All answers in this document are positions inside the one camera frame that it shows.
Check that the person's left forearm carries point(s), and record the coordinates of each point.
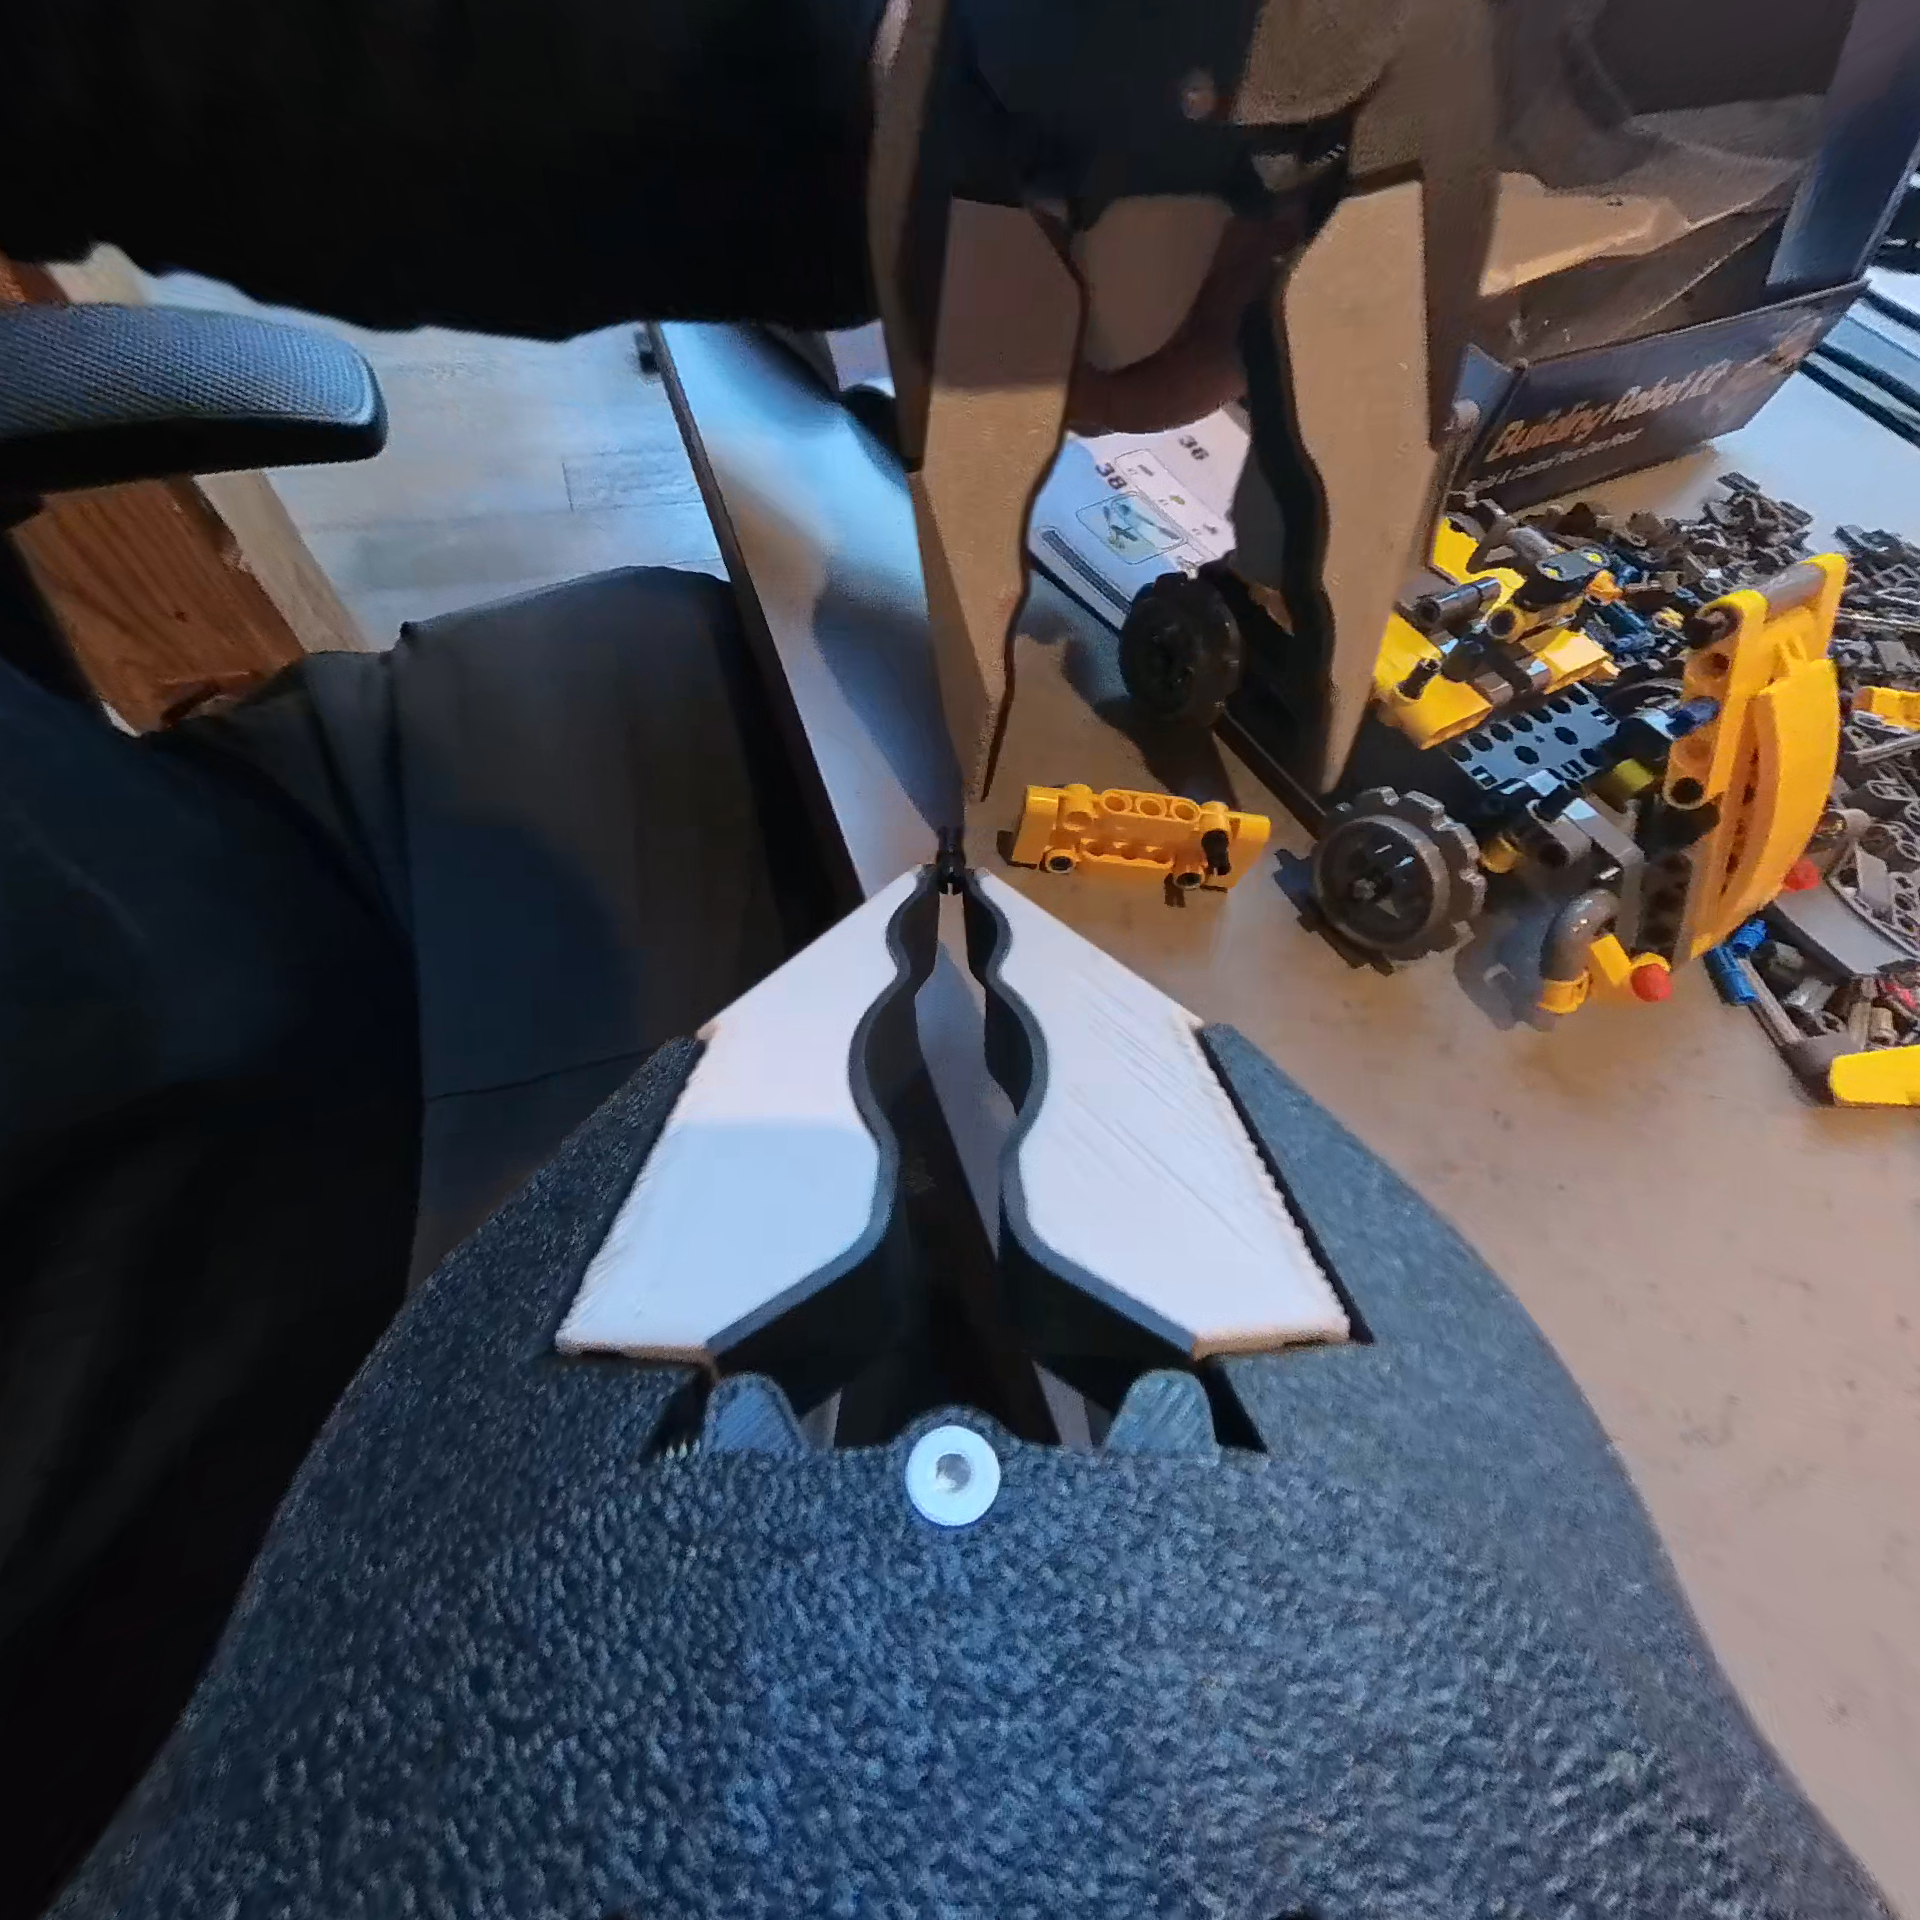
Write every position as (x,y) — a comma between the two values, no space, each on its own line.
(452,149)

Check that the pile of loose toy bricks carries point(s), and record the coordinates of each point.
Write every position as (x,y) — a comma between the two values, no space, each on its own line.
(1756,517)

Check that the yellow brick toy vehicle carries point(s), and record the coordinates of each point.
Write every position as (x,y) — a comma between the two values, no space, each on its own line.
(1756,722)

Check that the person's leg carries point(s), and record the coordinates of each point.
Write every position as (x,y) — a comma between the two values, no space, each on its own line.
(599,826)

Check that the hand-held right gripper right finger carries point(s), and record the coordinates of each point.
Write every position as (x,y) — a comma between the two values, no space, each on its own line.
(1171,1200)

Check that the wooden beam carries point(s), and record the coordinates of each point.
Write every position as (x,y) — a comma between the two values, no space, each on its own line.
(149,600)

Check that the instruction booklet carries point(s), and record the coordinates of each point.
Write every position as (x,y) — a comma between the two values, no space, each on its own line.
(1141,517)

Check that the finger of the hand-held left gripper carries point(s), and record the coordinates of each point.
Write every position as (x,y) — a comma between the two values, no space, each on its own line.
(985,452)
(1373,452)

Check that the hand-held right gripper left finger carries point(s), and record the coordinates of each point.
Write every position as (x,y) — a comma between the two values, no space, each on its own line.
(722,1200)

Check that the person's left hand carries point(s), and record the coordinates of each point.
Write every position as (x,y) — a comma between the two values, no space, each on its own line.
(1171,404)

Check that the black office chair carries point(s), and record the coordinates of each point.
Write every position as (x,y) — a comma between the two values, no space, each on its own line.
(182,390)

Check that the person's dark jacket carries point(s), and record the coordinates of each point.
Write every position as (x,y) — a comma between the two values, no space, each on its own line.
(182,1050)

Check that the yellow brick panel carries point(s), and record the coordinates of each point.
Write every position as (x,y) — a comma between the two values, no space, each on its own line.
(1110,848)

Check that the dark blue cardboard box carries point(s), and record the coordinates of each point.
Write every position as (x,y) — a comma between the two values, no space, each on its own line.
(1622,412)

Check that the grey desk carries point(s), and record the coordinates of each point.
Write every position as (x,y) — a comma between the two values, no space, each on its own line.
(1501,1200)

